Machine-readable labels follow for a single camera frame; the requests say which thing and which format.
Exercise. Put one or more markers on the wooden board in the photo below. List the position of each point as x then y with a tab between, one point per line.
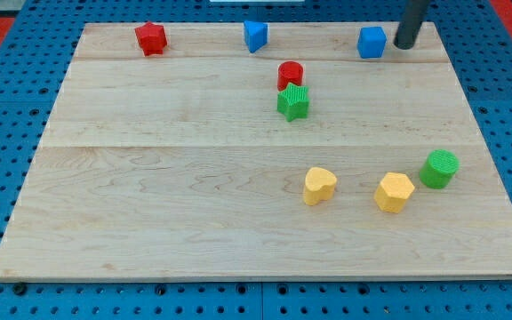
179	168

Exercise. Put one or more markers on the yellow heart block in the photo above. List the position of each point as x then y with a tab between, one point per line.
319	185

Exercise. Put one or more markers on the green star block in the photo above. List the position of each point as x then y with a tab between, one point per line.
293	102

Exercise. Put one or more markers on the red cylinder block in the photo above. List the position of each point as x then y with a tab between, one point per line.
289	72

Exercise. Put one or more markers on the blue triangle block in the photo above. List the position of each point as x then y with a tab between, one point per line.
255	35

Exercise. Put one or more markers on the yellow hexagon block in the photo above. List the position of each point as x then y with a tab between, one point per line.
393	192

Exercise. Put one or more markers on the red star block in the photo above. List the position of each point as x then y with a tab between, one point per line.
151	38

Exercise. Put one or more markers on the blue cube block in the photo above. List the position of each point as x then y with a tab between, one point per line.
371	42

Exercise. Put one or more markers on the green cylinder block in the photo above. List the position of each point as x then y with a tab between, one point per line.
439	168

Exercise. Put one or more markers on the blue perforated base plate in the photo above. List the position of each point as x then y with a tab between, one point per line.
34	58

